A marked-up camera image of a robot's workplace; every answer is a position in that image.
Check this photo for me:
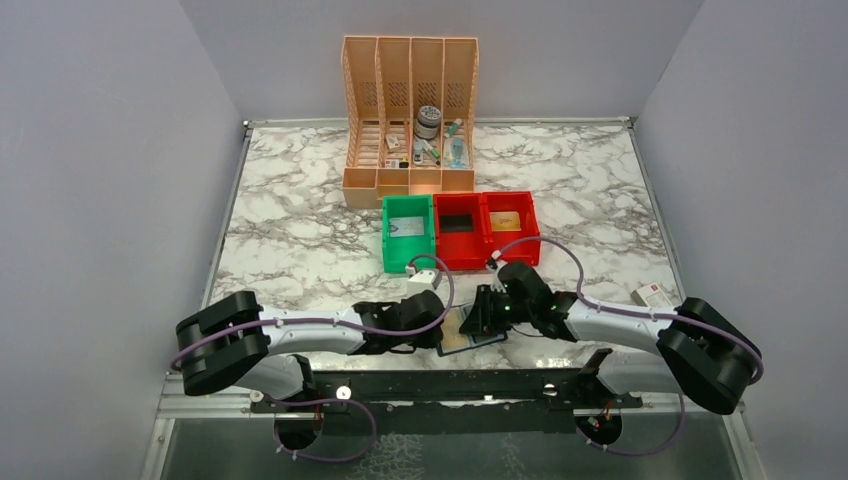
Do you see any gold credit card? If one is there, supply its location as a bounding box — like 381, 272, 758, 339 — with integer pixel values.
437, 307, 472, 356

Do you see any black card holder wallet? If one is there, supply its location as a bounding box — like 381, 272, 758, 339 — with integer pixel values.
436, 303, 508, 357

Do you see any green plastic bin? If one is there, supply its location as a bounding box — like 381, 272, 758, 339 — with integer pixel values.
381, 195, 436, 274

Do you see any red plastic bin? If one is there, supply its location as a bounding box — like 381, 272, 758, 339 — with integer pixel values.
482, 191, 541, 266
433, 193, 490, 271

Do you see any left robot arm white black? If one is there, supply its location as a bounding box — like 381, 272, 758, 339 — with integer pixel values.
172, 290, 449, 399

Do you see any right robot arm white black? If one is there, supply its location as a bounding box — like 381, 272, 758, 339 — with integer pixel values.
459, 262, 761, 415

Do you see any gold card in red bin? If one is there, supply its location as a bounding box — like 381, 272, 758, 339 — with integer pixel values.
490, 211, 522, 233

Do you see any silver card in green bin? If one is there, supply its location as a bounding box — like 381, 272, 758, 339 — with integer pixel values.
388, 216, 426, 238

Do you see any black card in red bin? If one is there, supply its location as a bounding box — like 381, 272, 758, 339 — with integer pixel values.
439, 214, 475, 234

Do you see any small white box red label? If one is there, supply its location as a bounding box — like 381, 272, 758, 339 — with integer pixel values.
631, 283, 675, 308

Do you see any small white bottle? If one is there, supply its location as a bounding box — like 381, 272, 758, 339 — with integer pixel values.
413, 141, 425, 165

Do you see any green marker pen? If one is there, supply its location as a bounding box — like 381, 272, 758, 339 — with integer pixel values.
419, 140, 441, 165

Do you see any blue packaged item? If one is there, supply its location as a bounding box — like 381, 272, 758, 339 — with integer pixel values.
442, 136, 470, 169

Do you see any small white box in organizer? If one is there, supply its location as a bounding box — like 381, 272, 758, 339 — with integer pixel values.
384, 133, 401, 151

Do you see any round grey tin jar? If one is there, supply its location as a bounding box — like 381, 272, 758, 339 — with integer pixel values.
413, 105, 442, 141

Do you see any green capped tube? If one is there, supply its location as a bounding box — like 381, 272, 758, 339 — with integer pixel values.
444, 118, 463, 138

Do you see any peach desk file organizer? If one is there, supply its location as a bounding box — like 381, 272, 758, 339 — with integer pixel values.
341, 36, 480, 209

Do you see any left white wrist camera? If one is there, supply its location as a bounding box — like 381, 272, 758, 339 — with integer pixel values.
405, 265, 442, 296

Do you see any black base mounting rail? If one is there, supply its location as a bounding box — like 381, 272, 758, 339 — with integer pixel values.
250, 368, 644, 416

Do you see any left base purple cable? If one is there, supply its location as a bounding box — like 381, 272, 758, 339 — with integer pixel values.
272, 397, 379, 464

